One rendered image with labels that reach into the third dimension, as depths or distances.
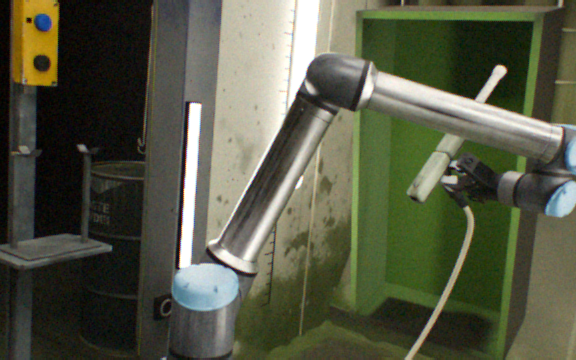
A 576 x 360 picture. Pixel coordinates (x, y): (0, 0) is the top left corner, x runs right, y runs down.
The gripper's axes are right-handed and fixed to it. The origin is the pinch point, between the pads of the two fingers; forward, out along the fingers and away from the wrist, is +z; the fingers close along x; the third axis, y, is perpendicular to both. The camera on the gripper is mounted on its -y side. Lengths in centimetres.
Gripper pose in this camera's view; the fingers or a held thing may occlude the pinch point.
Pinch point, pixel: (439, 170)
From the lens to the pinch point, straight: 175.2
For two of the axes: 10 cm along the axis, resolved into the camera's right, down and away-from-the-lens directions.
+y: 5.6, 5.7, 6.0
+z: -6.2, -1.9, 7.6
